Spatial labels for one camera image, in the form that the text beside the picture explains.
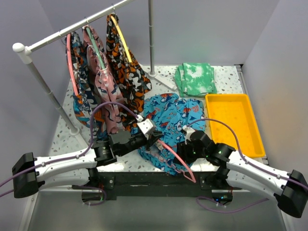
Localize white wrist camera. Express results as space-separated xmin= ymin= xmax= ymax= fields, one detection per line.
xmin=137 ymin=118 xmax=156 ymax=139
xmin=181 ymin=125 xmax=196 ymax=143

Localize green white tie-dye shorts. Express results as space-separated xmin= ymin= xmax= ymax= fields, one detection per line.
xmin=174 ymin=63 xmax=217 ymax=97

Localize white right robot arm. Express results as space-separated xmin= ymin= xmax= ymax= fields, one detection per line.
xmin=177 ymin=127 xmax=308 ymax=218

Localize green hanger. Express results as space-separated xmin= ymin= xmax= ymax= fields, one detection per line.
xmin=86 ymin=27 xmax=105 ymax=70

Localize navy orange patterned shorts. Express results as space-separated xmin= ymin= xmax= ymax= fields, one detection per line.
xmin=71 ymin=31 xmax=102 ymax=128

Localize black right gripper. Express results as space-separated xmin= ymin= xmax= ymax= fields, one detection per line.
xmin=172 ymin=140 xmax=207 ymax=166

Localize silver clothes rack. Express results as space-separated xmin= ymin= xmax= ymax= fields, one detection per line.
xmin=13 ymin=0 xmax=177 ymax=145

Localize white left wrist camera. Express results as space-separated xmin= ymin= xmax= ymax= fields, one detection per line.
xmin=137 ymin=118 xmax=156 ymax=139

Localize yellow plastic tray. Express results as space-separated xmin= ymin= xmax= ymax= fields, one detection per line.
xmin=205 ymin=94 xmax=266 ymax=158

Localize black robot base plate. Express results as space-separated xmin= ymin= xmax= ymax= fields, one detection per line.
xmin=71 ymin=168 xmax=242 ymax=207

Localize yellow hanger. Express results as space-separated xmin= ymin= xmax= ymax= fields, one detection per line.
xmin=110 ymin=15 xmax=132 ymax=63

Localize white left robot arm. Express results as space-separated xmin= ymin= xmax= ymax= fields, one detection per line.
xmin=12 ymin=130 xmax=162 ymax=198

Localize blue shark print shorts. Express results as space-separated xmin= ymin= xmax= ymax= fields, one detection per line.
xmin=138 ymin=93 xmax=204 ymax=175

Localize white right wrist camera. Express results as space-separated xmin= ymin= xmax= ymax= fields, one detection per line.
xmin=181 ymin=125 xmax=196 ymax=143

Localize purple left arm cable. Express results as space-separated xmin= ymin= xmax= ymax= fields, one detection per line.
xmin=0 ymin=101 xmax=144 ymax=198

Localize pink hanger with shorts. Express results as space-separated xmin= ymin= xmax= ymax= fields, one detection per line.
xmin=66 ymin=33 xmax=79 ymax=96

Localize orange black camouflage shorts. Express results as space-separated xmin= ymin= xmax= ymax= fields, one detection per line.
xmin=105 ymin=13 xmax=152 ymax=115

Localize pink patterned shorts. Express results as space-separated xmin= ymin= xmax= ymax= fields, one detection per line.
xmin=82 ymin=25 xmax=124 ymax=134

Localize pink wire hanger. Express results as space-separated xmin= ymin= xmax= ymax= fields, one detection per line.
xmin=157 ymin=140 xmax=196 ymax=183

